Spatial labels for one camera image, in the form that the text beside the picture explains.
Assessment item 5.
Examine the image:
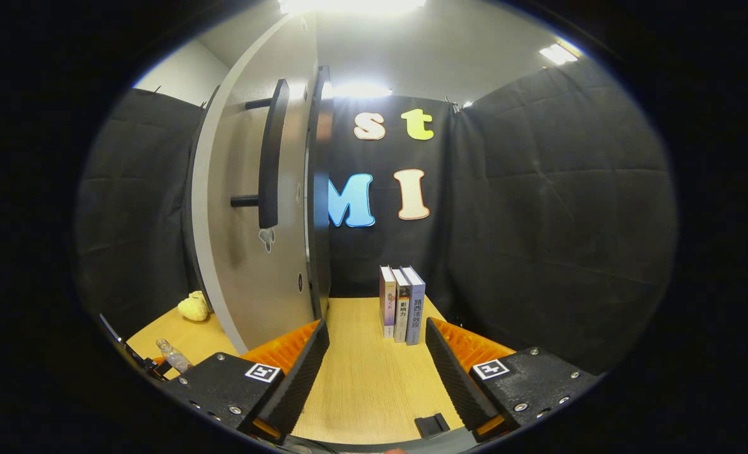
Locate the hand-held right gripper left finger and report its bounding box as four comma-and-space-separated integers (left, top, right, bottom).
159, 318, 330, 442

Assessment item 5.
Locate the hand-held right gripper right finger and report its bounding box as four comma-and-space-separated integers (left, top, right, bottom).
425, 317, 601, 442

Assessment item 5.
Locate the clear plastic bottle cherry label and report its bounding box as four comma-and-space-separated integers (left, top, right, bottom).
156, 339, 193, 374

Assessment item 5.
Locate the dark grey cabinet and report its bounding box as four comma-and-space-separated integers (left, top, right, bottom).
304, 65, 335, 320

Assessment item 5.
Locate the black cabinet door handle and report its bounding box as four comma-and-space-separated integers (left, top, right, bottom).
231, 79, 291, 230

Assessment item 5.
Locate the cream plush toy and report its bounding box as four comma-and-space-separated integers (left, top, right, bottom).
177, 290, 210, 322

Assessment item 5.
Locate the pale blue book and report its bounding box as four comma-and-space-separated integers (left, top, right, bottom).
401, 265, 426, 346

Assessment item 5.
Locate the grey and white book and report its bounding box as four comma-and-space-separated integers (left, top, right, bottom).
391, 268, 411, 344

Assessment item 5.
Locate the pink and purple book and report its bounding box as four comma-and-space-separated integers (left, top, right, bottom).
379, 265, 397, 339

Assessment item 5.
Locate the black backdrop cloth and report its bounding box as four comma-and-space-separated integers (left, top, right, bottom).
74, 60, 677, 373

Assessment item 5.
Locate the distant ceiling light panel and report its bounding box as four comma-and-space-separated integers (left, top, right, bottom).
333, 82, 393, 99

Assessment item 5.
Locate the long ceiling light panel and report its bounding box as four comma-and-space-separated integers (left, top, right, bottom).
539, 41, 581, 65

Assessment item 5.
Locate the large ceiling light panel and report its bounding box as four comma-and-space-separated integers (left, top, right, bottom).
278, 0, 426, 16

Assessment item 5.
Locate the small black bracket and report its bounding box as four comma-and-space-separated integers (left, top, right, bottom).
415, 413, 451, 438

